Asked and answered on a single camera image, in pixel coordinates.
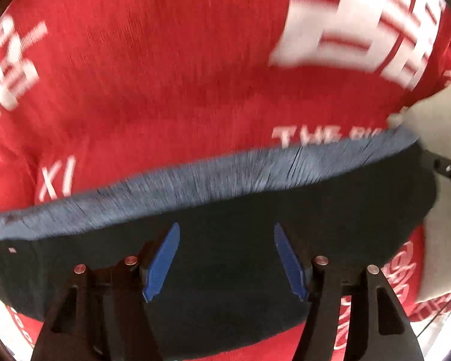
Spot red printed blanket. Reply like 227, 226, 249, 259
0, 0, 451, 361

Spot black pants with blue waistband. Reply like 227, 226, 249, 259
0, 126, 438, 359

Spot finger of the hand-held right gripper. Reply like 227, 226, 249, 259
423, 150, 451, 188

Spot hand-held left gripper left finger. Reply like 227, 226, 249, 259
30, 223, 181, 361

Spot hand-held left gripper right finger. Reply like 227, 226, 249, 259
274, 224, 425, 361

